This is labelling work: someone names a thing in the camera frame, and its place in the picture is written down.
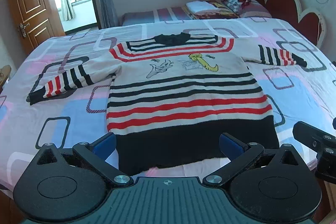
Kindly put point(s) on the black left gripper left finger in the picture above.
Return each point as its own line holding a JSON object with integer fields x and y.
{"x": 61, "y": 185}

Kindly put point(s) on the brown wooden door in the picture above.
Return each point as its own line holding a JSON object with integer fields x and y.
{"x": 36, "y": 21}

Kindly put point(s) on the striped knit sweater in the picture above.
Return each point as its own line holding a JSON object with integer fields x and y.
{"x": 172, "y": 96}

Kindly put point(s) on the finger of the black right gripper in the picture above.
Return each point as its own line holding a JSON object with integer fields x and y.
{"x": 323, "y": 144}

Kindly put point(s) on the red white headboard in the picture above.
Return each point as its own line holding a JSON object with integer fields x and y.
{"x": 309, "y": 22}

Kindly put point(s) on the striped far bed mattress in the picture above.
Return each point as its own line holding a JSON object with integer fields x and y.
{"x": 180, "y": 14}

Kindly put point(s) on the striped maroon pillow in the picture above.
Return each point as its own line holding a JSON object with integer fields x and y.
{"x": 253, "y": 9}

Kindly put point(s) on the wooden side table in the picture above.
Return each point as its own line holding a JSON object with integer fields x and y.
{"x": 4, "y": 75}

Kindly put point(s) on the folded red yellow blanket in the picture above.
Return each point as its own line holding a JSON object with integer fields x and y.
{"x": 209, "y": 10}

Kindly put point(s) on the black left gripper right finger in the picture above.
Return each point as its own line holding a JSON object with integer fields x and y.
{"x": 266, "y": 185}

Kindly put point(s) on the patterned pink bed sheet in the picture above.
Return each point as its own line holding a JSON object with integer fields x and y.
{"x": 295, "y": 93}

